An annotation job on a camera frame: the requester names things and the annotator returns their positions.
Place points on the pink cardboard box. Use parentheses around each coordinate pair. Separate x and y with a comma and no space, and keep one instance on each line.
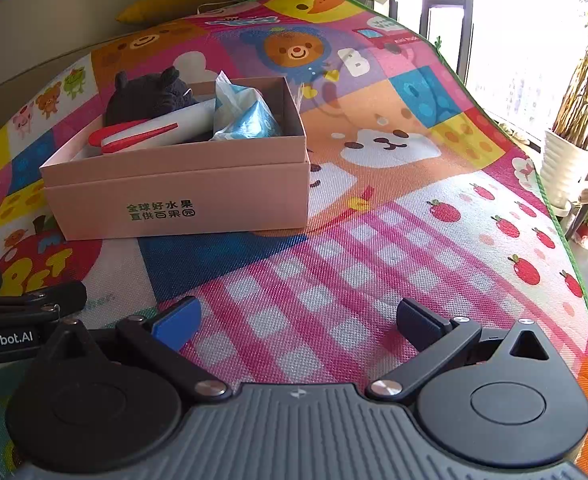
(183,190)

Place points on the green potted plant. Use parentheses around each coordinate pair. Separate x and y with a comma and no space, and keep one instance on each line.
(581,95)

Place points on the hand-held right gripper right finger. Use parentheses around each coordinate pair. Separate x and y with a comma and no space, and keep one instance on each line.
(419,320)

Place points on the small red plant pot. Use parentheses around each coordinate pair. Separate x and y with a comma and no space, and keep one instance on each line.
(586,227)

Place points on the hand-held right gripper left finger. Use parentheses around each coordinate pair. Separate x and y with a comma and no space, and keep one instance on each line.
(176,322)

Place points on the blue white tissue pack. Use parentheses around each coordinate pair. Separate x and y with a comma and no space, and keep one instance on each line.
(244,110)

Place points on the white red foam rocket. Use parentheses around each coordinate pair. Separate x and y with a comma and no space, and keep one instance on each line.
(163,127)

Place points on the colourful printed play mat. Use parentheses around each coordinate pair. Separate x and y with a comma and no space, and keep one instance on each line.
(399,220)

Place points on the black plush toy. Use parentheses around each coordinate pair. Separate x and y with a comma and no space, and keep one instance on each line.
(148,95)

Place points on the yellow pillow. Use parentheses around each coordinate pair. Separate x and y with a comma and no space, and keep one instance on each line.
(173,5)

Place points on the black window frame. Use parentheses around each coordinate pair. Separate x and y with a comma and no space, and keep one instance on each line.
(466,15)

